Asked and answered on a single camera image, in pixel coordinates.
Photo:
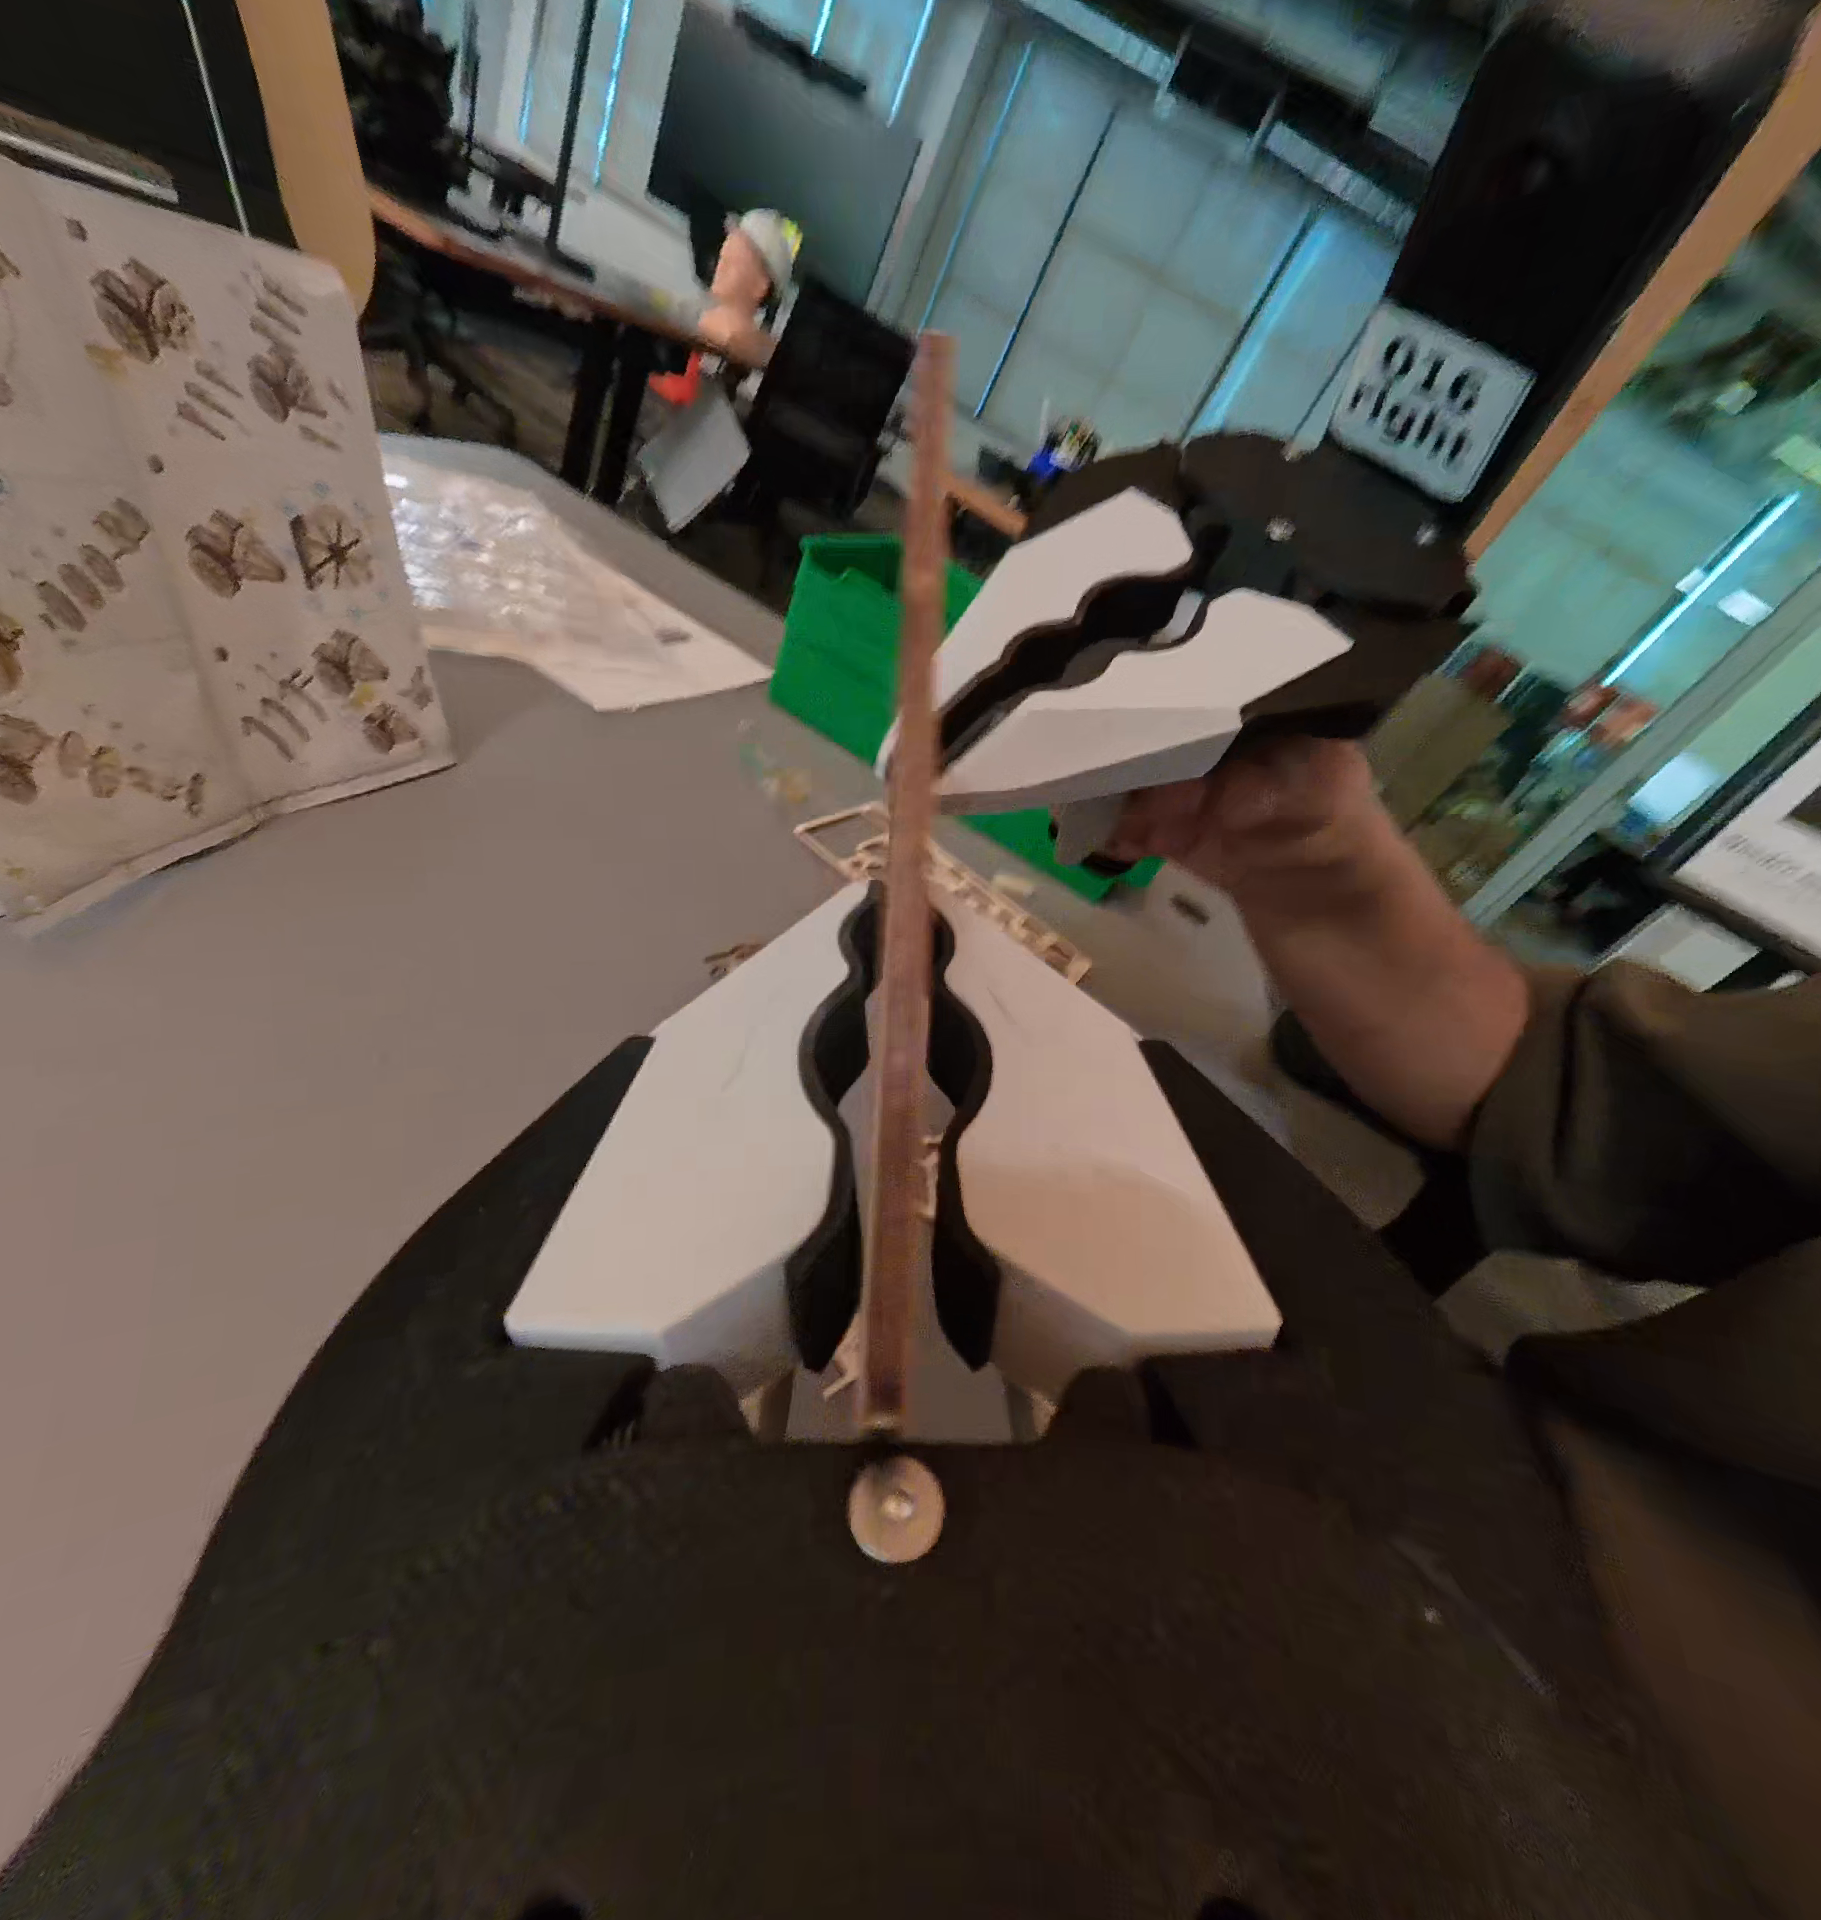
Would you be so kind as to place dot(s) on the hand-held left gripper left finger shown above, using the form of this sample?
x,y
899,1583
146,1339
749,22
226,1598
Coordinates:
x,y
672,1202

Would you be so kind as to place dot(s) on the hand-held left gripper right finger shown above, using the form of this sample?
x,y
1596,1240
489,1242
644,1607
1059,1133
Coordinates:
x,y
1106,1202

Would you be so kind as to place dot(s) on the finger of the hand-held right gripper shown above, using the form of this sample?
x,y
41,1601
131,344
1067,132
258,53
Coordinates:
x,y
1151,706
1046,578

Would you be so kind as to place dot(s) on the wooden sheet with wheel parts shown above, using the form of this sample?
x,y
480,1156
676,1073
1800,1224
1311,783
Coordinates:
x,y
910,752

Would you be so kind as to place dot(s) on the grey desk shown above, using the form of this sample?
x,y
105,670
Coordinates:
x,y
252,1127

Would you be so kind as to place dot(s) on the person's right hand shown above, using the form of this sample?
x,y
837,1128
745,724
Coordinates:
x,y
1345,931

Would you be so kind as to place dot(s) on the green plastic bin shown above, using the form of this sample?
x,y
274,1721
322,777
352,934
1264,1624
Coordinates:
x,y
843,647

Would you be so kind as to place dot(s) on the black office chair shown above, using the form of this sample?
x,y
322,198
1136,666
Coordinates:
x,y
837,422

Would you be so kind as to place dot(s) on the clear bag with rubber bands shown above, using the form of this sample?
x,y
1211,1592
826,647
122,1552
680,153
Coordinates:
x,y
775,767

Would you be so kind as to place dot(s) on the grey flat board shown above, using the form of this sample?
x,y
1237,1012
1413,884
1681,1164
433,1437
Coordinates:
x,y
696,466

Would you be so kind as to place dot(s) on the mannequin head with white helmet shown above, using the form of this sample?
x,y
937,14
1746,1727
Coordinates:
x,y
753,271

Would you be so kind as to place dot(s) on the wooden beam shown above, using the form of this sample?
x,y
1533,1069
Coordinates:
x,y
1676,271

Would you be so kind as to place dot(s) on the plastic-wrapped paper sheet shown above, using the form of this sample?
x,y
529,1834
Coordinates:
x,y
551,587

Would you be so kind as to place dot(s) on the black monitor screen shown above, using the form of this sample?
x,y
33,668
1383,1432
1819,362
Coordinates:
x,y
790,136

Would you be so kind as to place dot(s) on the framed marker sign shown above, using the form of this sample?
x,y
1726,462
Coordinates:
x,y
1795,887

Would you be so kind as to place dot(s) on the wooden office table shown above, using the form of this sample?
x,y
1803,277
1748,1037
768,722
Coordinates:
x,y
551,271

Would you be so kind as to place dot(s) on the person's torso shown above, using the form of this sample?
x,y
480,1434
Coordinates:
x,y
1751,1501

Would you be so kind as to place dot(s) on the tan wooden panel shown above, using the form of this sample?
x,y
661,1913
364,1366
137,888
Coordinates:
x,y
312,152

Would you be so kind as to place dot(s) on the printed instruction booklet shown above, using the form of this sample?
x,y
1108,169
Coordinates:
x,y
146,526

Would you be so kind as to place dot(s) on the black panel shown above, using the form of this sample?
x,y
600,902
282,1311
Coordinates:
x,y
87,77

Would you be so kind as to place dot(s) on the empty wooden sheet frame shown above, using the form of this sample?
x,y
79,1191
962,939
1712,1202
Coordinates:
x,y
1022,922

